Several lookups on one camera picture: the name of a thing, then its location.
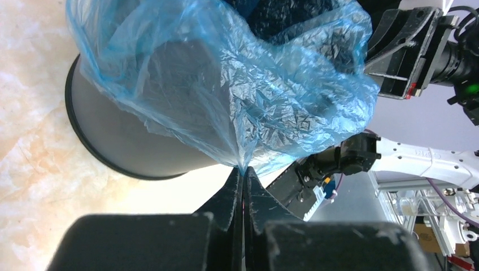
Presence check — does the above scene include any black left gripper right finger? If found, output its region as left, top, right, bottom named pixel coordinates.
left=243, top=168, right=430, bottom=270

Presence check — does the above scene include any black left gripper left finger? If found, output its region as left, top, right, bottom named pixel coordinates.
left=48, top=168, right=243, bottom=270

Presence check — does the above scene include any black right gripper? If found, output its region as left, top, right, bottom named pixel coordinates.
left=364, top=7, right=459, bottom=99

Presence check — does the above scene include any black trash bin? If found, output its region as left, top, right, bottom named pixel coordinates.
left=65, top=40, right=219, bottom=180

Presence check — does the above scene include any blue plastic trash bag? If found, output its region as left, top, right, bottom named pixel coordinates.
left=66, top=1, right=379, bottom=174

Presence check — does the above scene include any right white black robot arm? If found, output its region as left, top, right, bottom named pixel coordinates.
left=297, top=1, right=478, bottom=190

